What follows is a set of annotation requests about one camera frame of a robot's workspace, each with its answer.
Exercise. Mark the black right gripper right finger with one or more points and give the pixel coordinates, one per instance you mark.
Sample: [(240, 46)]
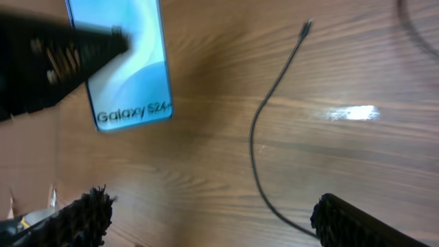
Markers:
[(340, 224)]

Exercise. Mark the blue Samsung Galaxy smartphone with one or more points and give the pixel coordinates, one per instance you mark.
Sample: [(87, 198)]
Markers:
[(134, 88)]

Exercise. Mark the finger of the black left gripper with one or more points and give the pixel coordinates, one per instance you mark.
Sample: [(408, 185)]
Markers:
[(43, 61)]

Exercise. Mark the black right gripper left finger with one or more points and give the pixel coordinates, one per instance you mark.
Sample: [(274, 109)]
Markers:
[(83, 223)]

